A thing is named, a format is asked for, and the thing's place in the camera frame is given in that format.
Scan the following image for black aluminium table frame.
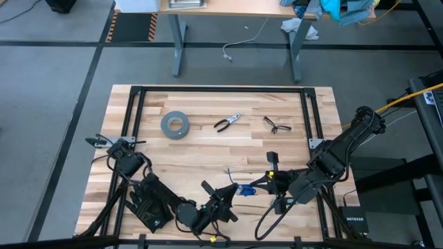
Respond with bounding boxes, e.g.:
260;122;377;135
73;85;373;249

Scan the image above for black work glove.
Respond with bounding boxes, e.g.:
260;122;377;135
131;182;153;203
125;183;175;234

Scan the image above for blue network cable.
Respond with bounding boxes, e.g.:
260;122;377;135
227;167;257;197

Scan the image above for teal garment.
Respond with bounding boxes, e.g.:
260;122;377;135
318;0;342;21

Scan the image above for stack of books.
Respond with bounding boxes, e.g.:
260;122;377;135
165;0;208;11

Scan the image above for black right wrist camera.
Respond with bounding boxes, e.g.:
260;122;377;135
266;151;280;171

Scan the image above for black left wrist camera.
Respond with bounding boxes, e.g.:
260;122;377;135
201;179;216;196

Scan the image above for wooden desk grey legs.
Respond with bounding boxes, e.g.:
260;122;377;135
114;0;377;84

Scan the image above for white cable with plug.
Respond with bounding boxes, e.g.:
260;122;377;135
221;16;270;63

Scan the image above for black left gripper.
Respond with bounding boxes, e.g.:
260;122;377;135
195;184;239;233

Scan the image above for blue plaid shirt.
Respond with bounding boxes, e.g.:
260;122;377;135
279;0;309;19

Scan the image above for thin white cable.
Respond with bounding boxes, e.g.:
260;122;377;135
383;109;418;129

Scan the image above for black mat hazard stripes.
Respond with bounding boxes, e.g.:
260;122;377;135
105;12;159;43

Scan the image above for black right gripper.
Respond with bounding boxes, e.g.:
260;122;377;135
249;171;293;196

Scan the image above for black box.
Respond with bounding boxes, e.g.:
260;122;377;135
44;0;78;14

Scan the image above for black Netgear network switch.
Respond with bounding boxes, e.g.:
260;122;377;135
338;205;370;234

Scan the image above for clear safety glasses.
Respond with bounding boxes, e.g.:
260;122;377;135
262;116;293;135

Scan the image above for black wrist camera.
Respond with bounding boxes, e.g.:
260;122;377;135
201;179;216;196
266;151;280;171

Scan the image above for grey duct tape roll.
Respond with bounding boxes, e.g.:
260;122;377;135
160;110;190;140

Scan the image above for blue denim garment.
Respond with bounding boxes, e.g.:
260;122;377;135
306;0;377;28

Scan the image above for white cloth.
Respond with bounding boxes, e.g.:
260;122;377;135
280;17;320;42

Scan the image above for black-handled pliers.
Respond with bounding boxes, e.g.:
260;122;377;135
213;112;243;133

